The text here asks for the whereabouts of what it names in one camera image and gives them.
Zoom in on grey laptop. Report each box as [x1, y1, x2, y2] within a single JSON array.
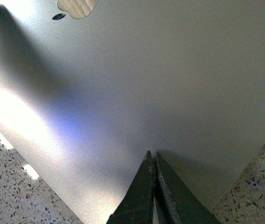
[[0, 0, 265, 224]]

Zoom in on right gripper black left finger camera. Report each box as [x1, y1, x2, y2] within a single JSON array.
[[107, 151, 155, 224]]

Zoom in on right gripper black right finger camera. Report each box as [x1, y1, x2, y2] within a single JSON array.
[[155, 152, 220, 224]]

